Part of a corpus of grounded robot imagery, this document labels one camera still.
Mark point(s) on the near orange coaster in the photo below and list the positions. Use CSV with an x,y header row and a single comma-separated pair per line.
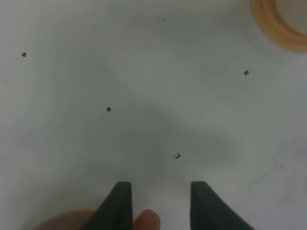
x,y
269,20

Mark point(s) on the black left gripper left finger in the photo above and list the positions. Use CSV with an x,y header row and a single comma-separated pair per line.
x,y
115,213

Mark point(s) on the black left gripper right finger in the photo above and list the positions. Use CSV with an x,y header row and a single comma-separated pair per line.
x,y
209,212

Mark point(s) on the brown clay teapot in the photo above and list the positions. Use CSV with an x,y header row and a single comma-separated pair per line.
x,y
73,220

